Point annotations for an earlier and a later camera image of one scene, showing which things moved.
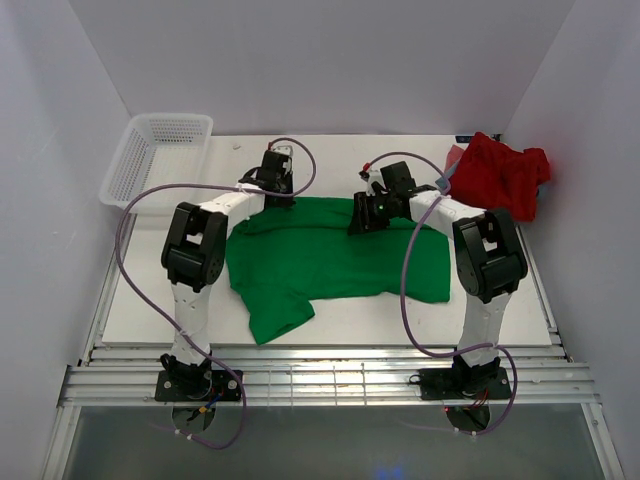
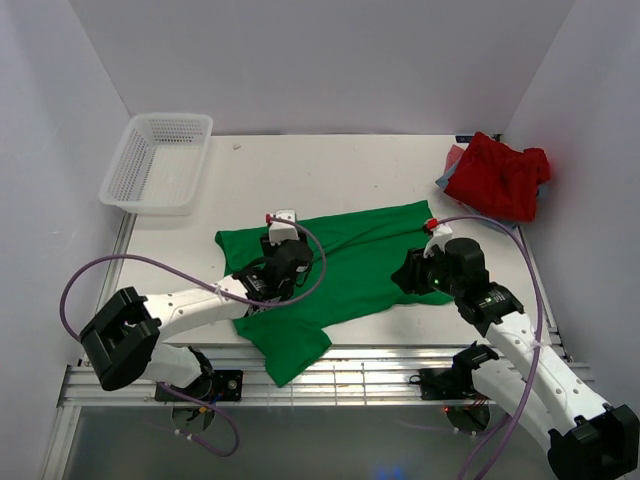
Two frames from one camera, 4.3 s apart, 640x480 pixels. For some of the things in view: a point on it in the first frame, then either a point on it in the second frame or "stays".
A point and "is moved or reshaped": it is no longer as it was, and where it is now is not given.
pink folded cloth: x=454 y=155 stays
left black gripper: x=285 y=202 to x=267 y=249
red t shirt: x=494 y=175 stays
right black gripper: x=362 y=220 to x=409 y=274
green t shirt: x=289 y=251 is moved or reshaped
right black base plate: x=464 y=383 stays
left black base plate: x=197 y=385 stays
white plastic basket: x=158 y=149 stays
